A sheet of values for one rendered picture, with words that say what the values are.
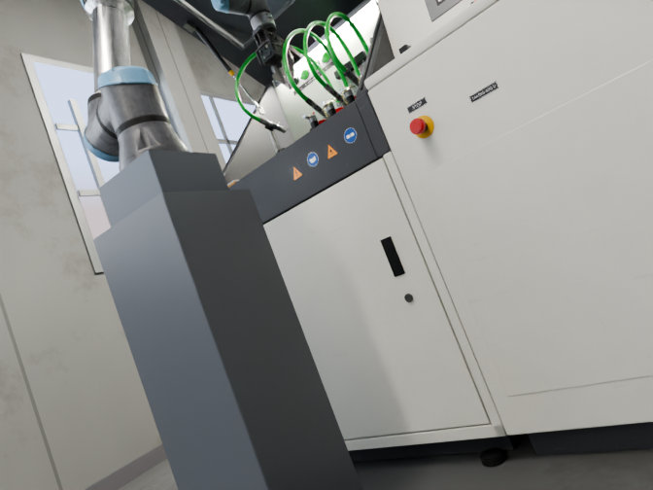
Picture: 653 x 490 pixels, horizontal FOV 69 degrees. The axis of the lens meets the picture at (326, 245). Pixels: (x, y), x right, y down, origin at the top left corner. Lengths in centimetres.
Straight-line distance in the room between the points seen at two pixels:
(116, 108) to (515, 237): 88
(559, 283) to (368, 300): 47
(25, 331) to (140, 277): 172
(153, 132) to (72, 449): 189
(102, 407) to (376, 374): 173
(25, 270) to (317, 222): 176
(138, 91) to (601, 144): 92
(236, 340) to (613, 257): 73
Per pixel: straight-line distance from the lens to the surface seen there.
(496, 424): 124
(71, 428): 267
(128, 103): 108
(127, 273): 100
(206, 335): 86
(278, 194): 140
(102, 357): 278
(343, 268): 129
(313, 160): 131
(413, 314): 121
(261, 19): 171
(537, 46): 108
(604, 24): 107
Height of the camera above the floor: 53
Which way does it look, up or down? 5 degrees up
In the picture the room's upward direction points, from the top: 21 degrees counter-clockwise
